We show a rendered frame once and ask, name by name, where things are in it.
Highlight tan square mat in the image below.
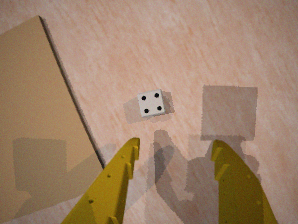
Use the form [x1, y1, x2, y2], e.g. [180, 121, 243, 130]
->
[0, 15, 105, 224]

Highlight white die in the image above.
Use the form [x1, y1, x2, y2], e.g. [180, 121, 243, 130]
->
[137, 89, 166, 118]

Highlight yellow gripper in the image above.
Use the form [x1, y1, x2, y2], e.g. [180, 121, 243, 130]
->
[61, 137, 278, 224]

